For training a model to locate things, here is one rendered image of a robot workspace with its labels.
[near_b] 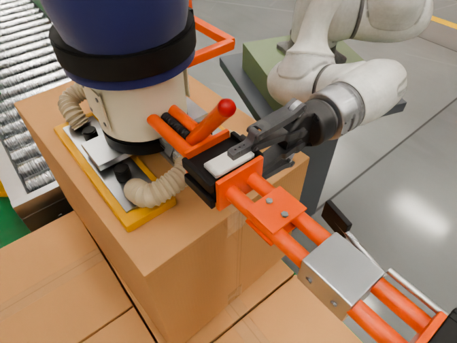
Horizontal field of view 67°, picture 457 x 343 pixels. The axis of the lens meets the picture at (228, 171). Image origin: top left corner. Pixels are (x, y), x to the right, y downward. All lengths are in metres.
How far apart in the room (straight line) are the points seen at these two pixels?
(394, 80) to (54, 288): 0.96
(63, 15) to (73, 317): 0.75
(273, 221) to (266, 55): 0.89
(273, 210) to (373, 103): 0.29
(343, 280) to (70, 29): 0.46
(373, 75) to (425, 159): 1.70
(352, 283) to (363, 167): 1.75
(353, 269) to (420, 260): 1.45
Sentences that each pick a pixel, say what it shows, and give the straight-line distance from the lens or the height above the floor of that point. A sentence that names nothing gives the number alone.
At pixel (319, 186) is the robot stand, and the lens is 1.65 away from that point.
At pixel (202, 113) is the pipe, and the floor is 0.99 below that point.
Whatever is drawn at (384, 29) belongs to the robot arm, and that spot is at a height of 0.98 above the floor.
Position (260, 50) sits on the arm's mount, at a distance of 1.29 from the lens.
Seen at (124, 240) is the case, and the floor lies 0.95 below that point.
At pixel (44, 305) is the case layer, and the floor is 0.54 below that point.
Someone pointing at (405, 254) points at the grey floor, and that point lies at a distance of 1.85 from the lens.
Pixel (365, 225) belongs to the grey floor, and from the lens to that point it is 1.87.
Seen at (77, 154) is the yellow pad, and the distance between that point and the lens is 0.76.
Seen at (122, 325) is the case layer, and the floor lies 0.54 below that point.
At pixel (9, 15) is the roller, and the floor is 0.55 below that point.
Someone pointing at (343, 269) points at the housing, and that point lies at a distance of 0.42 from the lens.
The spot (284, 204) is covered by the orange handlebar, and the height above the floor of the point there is 1.09.
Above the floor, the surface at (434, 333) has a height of 1.11.
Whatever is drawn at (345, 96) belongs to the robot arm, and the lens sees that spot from 0.61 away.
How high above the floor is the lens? 1.45
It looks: 48 degrees down
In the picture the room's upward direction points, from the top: straight up
